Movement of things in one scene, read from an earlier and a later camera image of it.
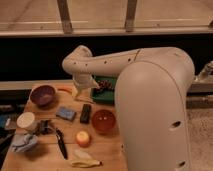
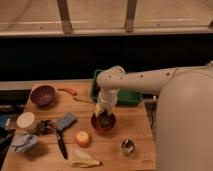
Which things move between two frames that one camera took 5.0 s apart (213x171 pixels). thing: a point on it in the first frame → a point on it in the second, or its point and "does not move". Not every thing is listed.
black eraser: x=85 y=113 → x=105 y=119
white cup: x=26 y=120 does not move
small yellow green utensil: x=84 y=100 does not move
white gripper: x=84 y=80 → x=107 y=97
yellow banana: x=83 y=160 does not move
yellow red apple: x=83 y=139 does not move
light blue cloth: x=22 y=142 does not move
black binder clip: x=45 y=128 does not move
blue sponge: x=66 y=113 → x=67 y=120
